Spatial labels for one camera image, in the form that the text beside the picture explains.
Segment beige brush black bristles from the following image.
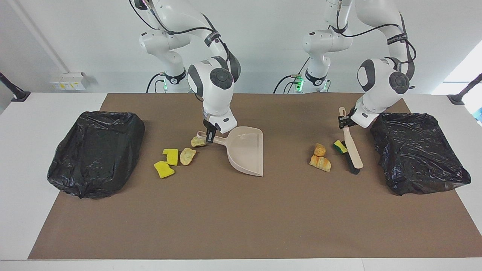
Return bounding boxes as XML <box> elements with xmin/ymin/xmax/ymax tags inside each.
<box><xmin>339</xmin><ymin>107</ymin><xmax>364</xmax><ymax>175</ymax></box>

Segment beige plastic dustpan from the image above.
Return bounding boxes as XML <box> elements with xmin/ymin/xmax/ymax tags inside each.
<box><xmin>197</xmin><ymin>127</ymin><xmax>264</xmax><ymax>177</ymax></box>

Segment yellow sponge piece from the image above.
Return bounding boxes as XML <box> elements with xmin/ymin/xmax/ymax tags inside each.
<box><xmin>154</xmin><ymin>160</ymin><xmax>175</xmax><ymax>178</ymax></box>
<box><xmin>162</xmin><ymin>148</ymin><xmax>179</xmax><ymax>166</ymax></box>

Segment striped croissant bread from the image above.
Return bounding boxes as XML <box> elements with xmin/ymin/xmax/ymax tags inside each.
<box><xmin>309</xmin><ymin>155</ymin><xmax>332</xmax><ymax>172</ymax></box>

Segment black bag lined bin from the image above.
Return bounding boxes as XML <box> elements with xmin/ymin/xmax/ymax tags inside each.
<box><xmin>370</xmin><ymin>112</ymin><xmax>472</xmax><ymax>196</ymax></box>
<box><xmin>47</xmin><ymin>111</ymin><xmax>146</xmax><ymax>199</ymax></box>

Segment brown table mat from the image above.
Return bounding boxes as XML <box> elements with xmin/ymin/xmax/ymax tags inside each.
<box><xmin>27</xmin><ymin>93</ymin><xmax>482</xmax><ymax>260</ymax></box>

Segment black base cable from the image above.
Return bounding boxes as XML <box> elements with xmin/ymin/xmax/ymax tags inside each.
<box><xmin>273</xmin><ymin>74</ymin><xmax>302</xmax><ymax>94</ymax></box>
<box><xmin>146</xmin><ymin>73</ymin><xmax>166</xmax><ymax>93</ymax></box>

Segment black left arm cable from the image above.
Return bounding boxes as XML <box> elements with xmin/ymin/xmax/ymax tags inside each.
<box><xmin>328</xmin><ymin>0</ymin><xmax>416</xmax><ymax>89</ymax></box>

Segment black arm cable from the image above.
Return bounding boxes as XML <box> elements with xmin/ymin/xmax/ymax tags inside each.
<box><xmin>328</xmin><ymin>0</ymin><xmax>416</xmax><ymax>89</ymax></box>
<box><xmin>130</xmin><ymin>0</ymin><xmax>231</xmax><ymax>57</ymax></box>

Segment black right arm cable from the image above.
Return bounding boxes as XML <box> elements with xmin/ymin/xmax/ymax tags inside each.
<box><xmin>130</xmin><ymin>0</ymin><xmax>231</xmax><ymax>57</ymax></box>

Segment black camera stand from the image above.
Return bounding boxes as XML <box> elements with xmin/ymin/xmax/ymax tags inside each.
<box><xmin>447</xmin><ymin>73</ymin><xmax>482</xmax><ymax>105</ymax></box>
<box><xmin>0</xmin><ymin>72</ymin><xmax>31</xmax><ymax>103</ymax></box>

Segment white wall outlet box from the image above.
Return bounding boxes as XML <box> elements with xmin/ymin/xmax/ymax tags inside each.
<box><xmin>50</xmin><ymin>72</ymin><xmax>90</xmax><ymax>91</ymax></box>

